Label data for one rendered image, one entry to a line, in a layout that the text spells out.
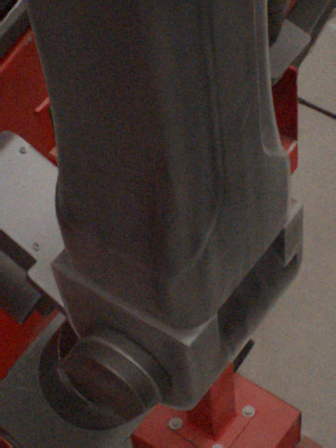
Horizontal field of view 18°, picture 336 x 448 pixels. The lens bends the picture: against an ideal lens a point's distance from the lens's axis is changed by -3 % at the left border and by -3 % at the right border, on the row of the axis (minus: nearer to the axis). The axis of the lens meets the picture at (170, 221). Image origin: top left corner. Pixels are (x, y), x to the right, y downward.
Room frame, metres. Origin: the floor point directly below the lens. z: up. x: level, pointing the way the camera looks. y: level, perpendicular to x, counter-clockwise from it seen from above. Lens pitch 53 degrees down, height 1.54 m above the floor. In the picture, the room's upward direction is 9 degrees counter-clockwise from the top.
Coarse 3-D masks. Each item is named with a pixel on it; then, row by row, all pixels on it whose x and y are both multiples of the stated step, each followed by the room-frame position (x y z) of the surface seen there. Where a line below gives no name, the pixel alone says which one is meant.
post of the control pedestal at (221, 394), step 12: (228, 372) 0.68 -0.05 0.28; (216, 384) 0.66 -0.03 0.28; (228, 384) 0.68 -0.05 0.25; (204, 396) 0.66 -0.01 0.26; (216, 396) 0.66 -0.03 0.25; (228, 396) 0.68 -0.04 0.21; (192, 408) 0.68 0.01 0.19; (204, 408) 0.66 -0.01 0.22; (216, 408) 0.66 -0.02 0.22; (228, 408) 0.68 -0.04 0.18; (192, 420) 0.68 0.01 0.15; (204, 420) 0.66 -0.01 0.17; (216, 420) 0.66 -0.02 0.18; (228, 420) 0.67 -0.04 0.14; (204, 432) 0.66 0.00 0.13; (216, 432) 0.65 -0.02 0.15
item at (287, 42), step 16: (272, 16) 0.65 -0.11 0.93; (272, 32) 0.66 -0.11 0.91; (288, 32) 0.68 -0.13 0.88; (304, 32) 0.68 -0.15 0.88; (272, 48) 0.66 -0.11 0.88; (288, 48) 0.66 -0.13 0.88; (304, 48) 0.67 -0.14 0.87; (272, 64) 0.65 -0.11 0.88; (288, 64) 0.65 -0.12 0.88; (272, 80) 0.63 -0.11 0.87
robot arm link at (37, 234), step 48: (0, 144) 0.28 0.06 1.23; (0, 192) 0.26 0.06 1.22; (48, 192) 0.26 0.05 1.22; (0, 240) 0.25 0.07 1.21; (48, 240) 0.24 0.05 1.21; (0, 288) 0.24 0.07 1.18; (48, 288) 0.23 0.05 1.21; (96, 336) 0.19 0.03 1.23; (96, 384) 0.18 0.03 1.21; (144, 384) 0.17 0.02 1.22
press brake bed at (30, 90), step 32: (320, 0) 1.63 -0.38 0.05; (0, 32) 0.82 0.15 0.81; (32, 32) 0.86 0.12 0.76; (0, 64) 0.82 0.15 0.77; (32, 64) 0.85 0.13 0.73; (0, 96) 0.80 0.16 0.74; (32, 96) 0.84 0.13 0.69; (0, 128) 0.79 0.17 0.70; (32, 128) 0.83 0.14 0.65; (0, 320) 0.71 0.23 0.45; (32, 320) 0.75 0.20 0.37; (0, 352) 0.69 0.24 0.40
